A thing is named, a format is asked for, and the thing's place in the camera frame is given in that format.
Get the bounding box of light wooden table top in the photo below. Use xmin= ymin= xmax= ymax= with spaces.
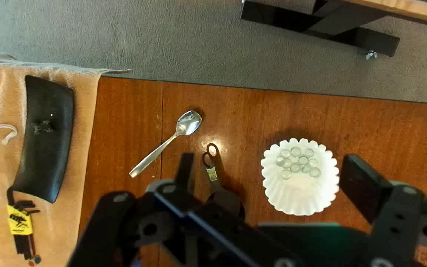
xmin=344 ymin=0 xmax=427 ymax=30

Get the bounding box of black metal table base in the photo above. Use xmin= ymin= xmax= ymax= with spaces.
xmin=240 ymin=0 xmax=401 ymax=58

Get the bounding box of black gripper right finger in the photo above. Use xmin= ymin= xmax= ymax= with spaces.
xmin=339 ymin=154 xmax=427 ymax=267

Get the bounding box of silver metal spoon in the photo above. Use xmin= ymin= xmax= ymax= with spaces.
xmin=127 ymin=108 xmax=204 ymax=180

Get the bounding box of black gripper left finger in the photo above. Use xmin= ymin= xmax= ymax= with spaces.
xmin=66 ymin=151 xmax=274 ymax=267

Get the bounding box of white fluted paper filter bowl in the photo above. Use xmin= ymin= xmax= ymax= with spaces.
xmin=259 ymin=138 xmax=342 ymax=218

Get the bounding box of black measuring cup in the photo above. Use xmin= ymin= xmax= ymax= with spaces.
xmin=201 ymin=142 xmax=247 ymax=223

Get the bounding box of black remote-like device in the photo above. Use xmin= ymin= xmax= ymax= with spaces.
xmin=11 ymin=74 xmax=77 ymax=205

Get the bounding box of black hex keys yellow holder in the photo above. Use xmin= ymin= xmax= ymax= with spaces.
xmin=4 ymin=185 xmax=43 ymax=266

